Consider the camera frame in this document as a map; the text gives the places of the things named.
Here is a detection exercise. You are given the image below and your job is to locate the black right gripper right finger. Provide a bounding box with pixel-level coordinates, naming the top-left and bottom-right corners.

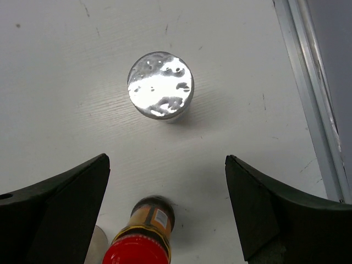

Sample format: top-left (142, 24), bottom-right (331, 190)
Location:
top-left (225, 155), bottom-right (351, 263)

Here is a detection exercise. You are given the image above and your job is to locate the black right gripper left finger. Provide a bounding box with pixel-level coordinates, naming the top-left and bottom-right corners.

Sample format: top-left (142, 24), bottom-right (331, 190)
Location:
top-left (1, 153), bottom-right (110, 263)

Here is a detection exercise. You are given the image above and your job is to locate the white powder jar silver lid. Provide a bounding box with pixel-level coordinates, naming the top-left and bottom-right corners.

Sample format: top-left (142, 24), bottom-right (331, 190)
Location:
top-left (84, 225), bottom-right (108, 264)

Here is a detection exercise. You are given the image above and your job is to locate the blue label salt jar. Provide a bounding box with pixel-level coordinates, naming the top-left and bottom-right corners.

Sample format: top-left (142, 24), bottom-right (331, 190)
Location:
top-left (127, 51), bottom-right (195, 123)

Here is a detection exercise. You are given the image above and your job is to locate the red lid sauce jar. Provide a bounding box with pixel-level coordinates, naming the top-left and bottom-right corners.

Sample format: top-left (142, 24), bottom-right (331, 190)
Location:
top-left (102, 195), bottom-right (175, 264)

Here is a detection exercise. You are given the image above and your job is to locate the aluminium table rail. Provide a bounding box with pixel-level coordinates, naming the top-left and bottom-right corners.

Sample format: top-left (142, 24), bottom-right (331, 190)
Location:
top-left (273, 1), bottom-right (351, 204)

